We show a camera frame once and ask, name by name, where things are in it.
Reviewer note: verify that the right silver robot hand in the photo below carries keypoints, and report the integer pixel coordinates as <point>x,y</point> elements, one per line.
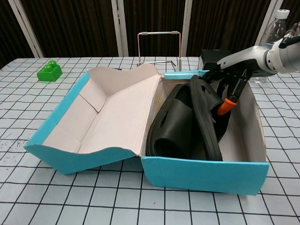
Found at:
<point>248,59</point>

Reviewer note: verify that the black rubber slipper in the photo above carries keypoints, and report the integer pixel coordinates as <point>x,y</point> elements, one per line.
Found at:
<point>173,122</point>
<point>204,112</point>

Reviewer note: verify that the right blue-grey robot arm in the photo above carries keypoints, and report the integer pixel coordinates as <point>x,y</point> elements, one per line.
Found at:
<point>288,58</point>

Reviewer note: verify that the small black box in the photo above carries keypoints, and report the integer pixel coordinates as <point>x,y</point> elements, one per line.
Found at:
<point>211,58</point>

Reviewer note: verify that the light blue cardboard shoe box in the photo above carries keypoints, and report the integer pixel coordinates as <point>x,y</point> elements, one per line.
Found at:
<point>199,175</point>

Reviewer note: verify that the clear plastic water bottle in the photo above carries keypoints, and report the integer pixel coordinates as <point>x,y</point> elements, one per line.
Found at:
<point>276,30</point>

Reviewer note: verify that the white black-checked tablecloth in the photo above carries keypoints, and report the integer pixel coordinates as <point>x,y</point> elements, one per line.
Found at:
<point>117,199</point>

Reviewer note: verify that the green toy building block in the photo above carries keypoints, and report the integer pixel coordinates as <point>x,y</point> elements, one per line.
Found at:
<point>48,75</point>

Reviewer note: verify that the white partition frame post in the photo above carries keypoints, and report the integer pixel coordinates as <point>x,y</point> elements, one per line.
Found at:
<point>268,23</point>
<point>189,28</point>
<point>120,28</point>
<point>27,30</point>

